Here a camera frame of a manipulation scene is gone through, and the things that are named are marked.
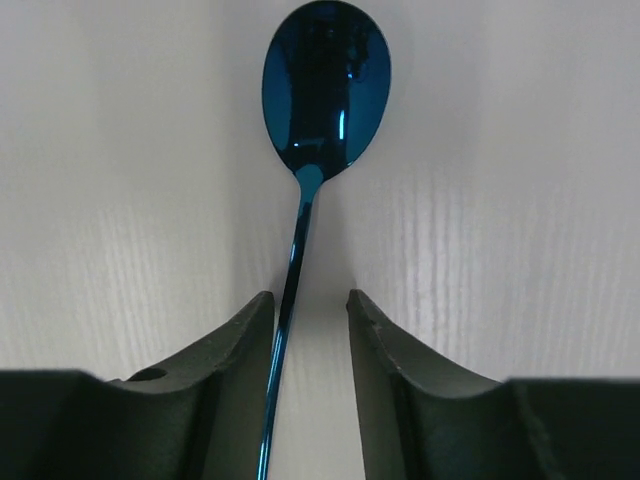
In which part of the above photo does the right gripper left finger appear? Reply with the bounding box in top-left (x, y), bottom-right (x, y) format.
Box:
top-left (1, 291), bottom-right (274, 479)

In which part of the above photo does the blue metallic spoon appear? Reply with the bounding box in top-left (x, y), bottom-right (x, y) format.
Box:
top-left (256, 1), bottom-right (391, 479)

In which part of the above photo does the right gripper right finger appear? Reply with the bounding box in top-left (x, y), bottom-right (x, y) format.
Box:
top-left (347, 290), bottom-right (639, 479)

